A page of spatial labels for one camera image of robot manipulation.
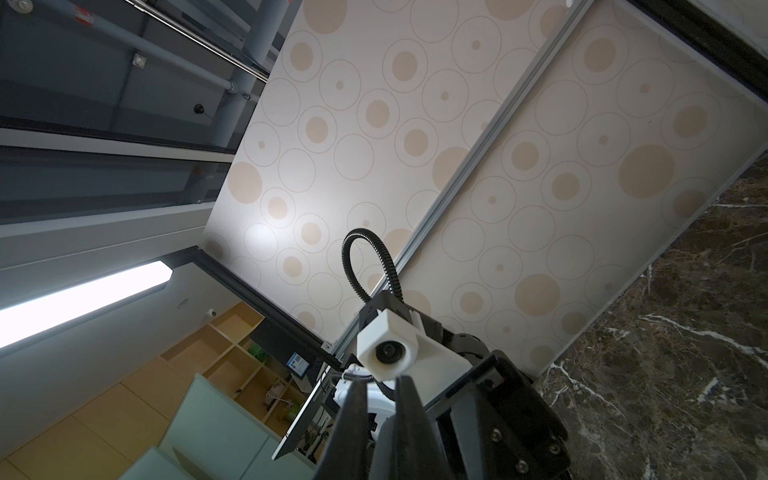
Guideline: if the wooden wall shelf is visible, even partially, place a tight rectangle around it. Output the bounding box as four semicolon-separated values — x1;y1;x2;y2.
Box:
161;302;307;436

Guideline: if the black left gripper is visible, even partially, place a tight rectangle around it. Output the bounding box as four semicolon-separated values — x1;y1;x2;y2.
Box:
426;350;571;479

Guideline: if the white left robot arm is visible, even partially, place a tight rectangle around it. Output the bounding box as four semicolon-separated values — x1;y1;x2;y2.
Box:
316;292;571;479

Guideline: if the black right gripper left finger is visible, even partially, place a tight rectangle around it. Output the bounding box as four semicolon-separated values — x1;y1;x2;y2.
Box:
313;381;368;480

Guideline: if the silver aluminium rail left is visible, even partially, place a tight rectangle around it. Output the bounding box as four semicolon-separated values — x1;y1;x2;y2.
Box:
332;0;596;361

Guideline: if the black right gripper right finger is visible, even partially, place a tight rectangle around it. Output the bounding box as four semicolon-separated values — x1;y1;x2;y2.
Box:
393;376;451;479

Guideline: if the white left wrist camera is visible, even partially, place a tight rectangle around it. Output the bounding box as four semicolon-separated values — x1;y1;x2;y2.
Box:
357;308;472;404

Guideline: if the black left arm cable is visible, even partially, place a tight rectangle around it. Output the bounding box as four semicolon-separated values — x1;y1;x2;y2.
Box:
340;227;404;304

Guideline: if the bright ceiling light strip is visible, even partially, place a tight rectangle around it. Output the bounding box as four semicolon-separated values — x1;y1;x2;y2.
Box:
1;261;173;349

